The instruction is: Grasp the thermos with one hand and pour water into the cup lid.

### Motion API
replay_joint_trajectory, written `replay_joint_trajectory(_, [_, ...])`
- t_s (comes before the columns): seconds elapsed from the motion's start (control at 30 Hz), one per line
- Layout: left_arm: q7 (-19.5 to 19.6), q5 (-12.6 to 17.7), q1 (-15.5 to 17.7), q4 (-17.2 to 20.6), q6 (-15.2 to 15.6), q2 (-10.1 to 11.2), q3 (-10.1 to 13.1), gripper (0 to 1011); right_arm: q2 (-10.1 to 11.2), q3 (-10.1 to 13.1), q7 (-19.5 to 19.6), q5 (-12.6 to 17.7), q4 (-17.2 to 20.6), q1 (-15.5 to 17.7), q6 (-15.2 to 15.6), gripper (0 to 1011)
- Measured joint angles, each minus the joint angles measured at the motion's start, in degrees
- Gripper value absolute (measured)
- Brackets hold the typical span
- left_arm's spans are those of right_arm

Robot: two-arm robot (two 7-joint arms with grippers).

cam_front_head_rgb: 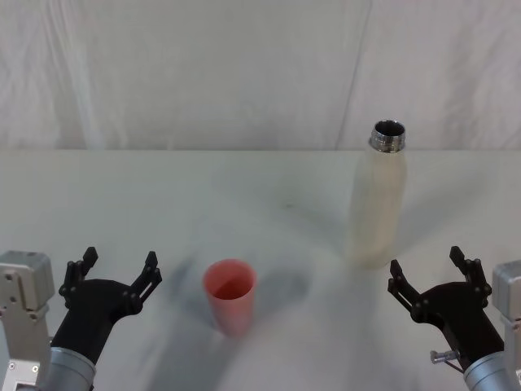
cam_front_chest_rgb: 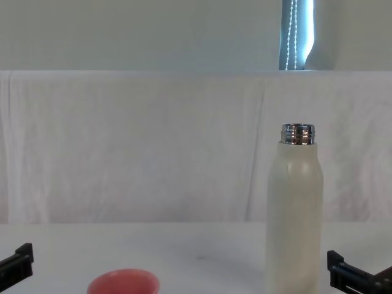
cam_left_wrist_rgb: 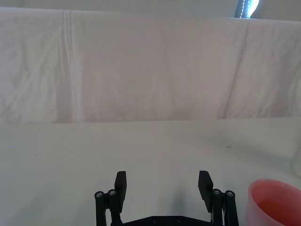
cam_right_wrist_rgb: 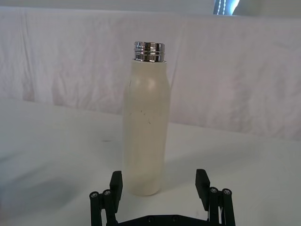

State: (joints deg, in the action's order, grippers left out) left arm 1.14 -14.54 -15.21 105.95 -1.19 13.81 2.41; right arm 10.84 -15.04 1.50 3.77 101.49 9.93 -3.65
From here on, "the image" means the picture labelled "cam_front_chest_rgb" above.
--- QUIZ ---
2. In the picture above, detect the cream vacuum bottle steel neck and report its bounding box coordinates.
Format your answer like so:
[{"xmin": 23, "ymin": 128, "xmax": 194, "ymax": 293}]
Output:
[{"xmin": 265, "ymin": 122, "xmax": 325, "ymax": 294}]

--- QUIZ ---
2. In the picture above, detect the pink plastic cup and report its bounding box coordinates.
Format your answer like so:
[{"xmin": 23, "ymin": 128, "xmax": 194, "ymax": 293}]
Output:
[{"xmin": 86, "ymin": 268, "xmax": 161, "ymax": 294}]

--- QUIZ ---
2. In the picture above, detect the white table cloth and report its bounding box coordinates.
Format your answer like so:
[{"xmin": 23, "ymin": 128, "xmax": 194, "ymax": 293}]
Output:
[{"xmin": 0, "ymin": 222, "xmax": 392, "ymax": 294}]

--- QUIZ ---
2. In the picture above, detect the white wrinkled backdrop curtain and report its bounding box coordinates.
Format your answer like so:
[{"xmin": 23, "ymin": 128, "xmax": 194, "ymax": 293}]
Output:
[{"xmin": 0, "ymin": 69, "xmax": 392, "ymax": 226}]

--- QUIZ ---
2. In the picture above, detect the pale smooth curtain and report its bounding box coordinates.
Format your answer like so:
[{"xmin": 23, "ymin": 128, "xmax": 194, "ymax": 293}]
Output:
[{"xmin": 0, "ymin": 0, "xmax": 392, "ymax": 72}]

